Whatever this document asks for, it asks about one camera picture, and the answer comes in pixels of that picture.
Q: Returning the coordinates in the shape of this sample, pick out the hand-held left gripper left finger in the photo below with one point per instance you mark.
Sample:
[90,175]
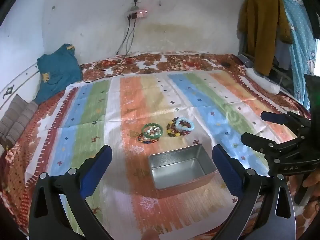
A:
[97,170]

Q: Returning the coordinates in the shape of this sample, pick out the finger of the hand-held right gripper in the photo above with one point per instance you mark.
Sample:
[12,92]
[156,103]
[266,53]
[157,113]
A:
[273,117]
[260,142]

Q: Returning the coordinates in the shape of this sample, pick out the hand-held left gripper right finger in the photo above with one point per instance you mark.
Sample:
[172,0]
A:
[226,170]

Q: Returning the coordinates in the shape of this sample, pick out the silver metal tin box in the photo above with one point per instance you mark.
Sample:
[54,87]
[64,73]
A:
[180,170]

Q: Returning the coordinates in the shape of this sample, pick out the green jade bangle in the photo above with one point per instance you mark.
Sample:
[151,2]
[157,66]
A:
[143,132]

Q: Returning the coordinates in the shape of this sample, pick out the person's right hand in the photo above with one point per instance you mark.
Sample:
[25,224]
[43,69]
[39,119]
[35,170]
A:
[312,178]

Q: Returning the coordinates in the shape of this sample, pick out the person's left hand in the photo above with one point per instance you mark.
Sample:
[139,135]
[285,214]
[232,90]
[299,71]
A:
[150,236]

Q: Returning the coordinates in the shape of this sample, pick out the grey metal rack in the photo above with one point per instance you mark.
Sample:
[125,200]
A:
[246,58]

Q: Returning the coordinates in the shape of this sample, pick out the black computer mouse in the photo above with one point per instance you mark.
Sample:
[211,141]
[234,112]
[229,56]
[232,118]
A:
[226,64]

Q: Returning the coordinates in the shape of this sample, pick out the pastel striped cloth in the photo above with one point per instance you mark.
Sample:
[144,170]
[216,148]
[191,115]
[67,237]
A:
[130,100]

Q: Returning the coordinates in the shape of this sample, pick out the light blue dotted cloth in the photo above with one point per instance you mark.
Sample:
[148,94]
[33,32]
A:
[300,42]

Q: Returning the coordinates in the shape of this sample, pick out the mustard hanging garment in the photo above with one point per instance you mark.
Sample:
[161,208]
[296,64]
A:
[262,30]

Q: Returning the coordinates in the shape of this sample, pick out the grey striped pillow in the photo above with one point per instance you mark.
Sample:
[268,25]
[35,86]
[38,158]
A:
[17,120]

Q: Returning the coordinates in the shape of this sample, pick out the teal garment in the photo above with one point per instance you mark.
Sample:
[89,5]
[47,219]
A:
[57,67]

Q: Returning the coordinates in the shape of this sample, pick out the white bed headboard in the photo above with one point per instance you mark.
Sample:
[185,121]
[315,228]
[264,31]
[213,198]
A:
[15,85]

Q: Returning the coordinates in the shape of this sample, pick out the white power strip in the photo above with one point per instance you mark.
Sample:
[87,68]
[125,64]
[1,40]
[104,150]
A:
[140,13]

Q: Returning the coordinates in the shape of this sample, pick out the black wall plug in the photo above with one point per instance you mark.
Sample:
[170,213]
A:
[135,1]

